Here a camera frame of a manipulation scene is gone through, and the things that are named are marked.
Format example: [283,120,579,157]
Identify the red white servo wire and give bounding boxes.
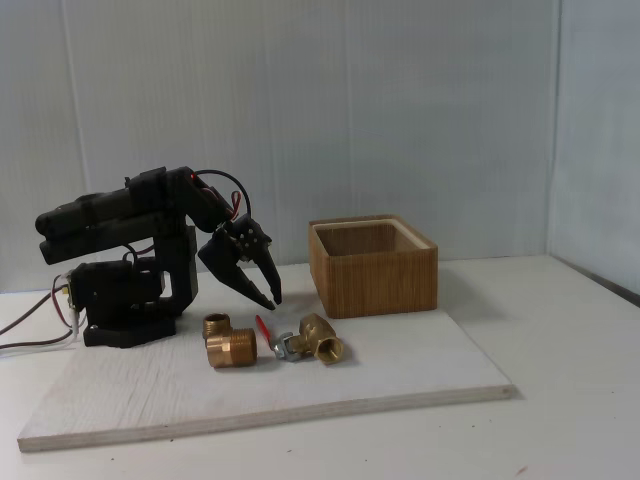
[225,189,250,222]

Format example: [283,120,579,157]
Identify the brown wooden box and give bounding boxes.
[308,214,440,320]

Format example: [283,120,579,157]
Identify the white plywood board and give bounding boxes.
[17,269,516,455]

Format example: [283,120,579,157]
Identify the red and black power wires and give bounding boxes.
[0,277,79,352]

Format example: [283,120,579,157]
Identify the white cable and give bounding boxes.
[0,305,82,359]

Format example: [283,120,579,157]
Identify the brass ball valve red handle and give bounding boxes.
[254,313,347,368]

